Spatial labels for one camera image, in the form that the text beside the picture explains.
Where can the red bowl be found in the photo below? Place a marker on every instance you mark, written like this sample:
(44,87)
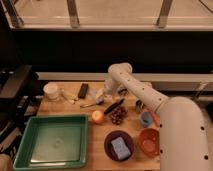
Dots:
(148,141)

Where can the black equipment on left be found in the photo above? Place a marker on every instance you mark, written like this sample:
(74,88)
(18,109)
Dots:
(19,100)

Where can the purple bowl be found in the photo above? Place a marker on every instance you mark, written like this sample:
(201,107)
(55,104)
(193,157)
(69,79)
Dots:
(109,148)

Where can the small blue cup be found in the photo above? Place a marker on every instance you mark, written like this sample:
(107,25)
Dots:
(146,119)

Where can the blue sponge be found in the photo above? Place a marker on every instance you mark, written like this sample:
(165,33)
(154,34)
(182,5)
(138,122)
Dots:
(120,148)

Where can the yellow banana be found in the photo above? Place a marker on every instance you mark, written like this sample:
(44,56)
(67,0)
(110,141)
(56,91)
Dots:
(71,98)

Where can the black handled knife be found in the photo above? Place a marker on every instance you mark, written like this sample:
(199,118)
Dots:
(113,106)

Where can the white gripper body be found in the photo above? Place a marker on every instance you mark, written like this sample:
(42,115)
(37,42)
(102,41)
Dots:
(110,87)

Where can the green plastic tray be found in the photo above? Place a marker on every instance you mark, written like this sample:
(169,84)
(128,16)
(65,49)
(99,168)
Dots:
(53,142)

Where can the orange apple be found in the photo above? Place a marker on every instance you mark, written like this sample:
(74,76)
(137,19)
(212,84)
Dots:
(98,117)

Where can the orange carrot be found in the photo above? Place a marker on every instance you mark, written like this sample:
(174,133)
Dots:
(155,119)

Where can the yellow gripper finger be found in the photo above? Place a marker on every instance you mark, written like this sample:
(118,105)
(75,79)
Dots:
(99,94)

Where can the crumpled blue-grey cloth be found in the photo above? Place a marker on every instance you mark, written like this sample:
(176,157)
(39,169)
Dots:
(98,101)

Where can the small dark metal can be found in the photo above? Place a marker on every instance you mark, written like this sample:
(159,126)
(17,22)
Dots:
(139,106)

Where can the black rectangular block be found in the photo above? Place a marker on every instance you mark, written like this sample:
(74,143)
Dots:
(83,91)

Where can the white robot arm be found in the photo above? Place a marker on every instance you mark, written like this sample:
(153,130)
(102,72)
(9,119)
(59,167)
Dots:
(182,133)

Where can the silver fork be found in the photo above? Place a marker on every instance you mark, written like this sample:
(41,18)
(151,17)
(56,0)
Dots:
(88,105)

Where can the white cup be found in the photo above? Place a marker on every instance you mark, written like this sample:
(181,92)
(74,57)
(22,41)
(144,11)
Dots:
(51,91)

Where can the small dark round object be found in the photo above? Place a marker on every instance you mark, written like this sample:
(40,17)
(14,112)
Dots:
(122,91)

